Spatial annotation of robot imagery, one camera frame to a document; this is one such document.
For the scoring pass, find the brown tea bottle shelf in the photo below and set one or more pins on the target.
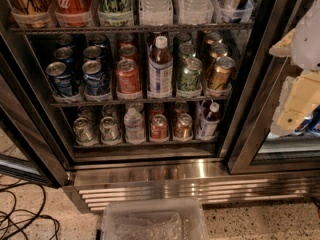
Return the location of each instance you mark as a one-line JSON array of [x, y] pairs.
[[209, 120], [160, 69]]

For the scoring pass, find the gold can middle front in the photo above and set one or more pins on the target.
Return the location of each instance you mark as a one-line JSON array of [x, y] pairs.
[[219, 76]]

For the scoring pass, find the closed fridge glass door right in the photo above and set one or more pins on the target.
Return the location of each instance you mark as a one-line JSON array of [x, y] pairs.
[[278, 90]]

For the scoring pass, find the clear water bottle top left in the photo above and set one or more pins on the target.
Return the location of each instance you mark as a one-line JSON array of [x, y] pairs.
[[155, 12]]

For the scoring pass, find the clear plastic bin on floor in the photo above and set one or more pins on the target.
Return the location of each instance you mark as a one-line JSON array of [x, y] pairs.
[[162, 219]]

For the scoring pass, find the red soda can middle front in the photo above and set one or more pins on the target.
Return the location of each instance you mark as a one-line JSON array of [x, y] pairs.
[[128, 80]]

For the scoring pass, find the green can bottom front left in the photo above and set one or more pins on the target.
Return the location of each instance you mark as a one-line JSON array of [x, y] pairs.
[[84, 131]]

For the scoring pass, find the red bull can top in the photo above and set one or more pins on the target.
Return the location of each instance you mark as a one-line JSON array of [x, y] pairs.
[[232, 11]]

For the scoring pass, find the brown tea bottle bottom shelf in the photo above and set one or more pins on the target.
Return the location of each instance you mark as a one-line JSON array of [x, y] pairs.
[[209, 120]]

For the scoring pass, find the clear water bottle top right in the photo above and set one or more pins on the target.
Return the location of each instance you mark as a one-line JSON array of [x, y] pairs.
[[193, 12]]

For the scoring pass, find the red soda can bottom front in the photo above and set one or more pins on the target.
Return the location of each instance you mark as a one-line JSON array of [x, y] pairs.
[[159, 128]]

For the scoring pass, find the blue pepsi can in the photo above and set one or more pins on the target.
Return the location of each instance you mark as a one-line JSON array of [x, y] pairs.
[[65, 88], [97, 82]]

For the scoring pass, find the blue pepsi can right fridge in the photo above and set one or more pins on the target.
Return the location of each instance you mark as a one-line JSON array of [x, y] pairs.
[[310, 125]]

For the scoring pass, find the red soda can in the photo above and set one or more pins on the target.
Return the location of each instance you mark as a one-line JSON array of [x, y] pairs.
[[128, 80], [159, 128]]

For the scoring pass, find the blue pepsi can front left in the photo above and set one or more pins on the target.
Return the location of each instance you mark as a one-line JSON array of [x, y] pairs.
[[65, 88]]

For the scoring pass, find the brown tea bottle middle shelf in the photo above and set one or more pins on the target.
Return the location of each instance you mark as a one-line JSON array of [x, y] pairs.
[[160, 69]]

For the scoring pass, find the clear water bottle bottom shelf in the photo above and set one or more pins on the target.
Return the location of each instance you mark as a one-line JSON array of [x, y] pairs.
[[134, 127]]

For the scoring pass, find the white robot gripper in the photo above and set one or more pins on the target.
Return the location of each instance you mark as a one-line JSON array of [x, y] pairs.
[[308, 40]]

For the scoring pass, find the green can middle front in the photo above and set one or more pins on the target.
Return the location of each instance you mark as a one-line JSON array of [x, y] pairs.
[[189, 78]]

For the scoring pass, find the open fridge glass door left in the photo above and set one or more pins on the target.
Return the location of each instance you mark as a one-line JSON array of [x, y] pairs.
[[39, 164]]

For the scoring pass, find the copper can bottom front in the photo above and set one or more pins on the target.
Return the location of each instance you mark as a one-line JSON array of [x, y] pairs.
[[183, 127]]

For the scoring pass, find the green can top shelf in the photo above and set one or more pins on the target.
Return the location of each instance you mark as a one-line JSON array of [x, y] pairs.
[[116, 12]]

